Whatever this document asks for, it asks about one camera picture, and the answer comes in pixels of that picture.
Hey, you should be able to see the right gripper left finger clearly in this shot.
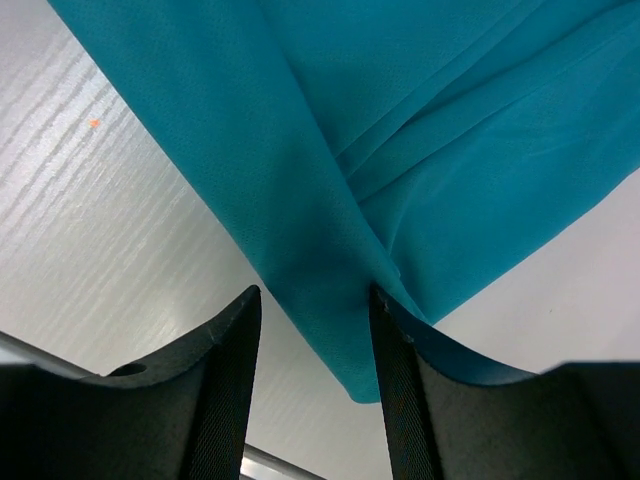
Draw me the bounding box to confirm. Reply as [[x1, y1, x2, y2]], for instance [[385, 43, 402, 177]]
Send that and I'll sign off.
[[0, 284, 263, 480]]

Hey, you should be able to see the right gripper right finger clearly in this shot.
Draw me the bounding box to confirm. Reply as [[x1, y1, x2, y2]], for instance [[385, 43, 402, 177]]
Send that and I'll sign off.
[[369, 287, 639, 479]]

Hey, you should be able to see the teal t shirt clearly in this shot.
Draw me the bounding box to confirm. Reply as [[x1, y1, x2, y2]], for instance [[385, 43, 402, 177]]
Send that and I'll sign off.
[[53, 1, 639, 403]]

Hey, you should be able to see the aluminium front rail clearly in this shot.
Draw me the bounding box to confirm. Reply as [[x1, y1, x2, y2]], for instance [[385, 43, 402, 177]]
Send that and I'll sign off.
[[0, 332, 321, 480]]

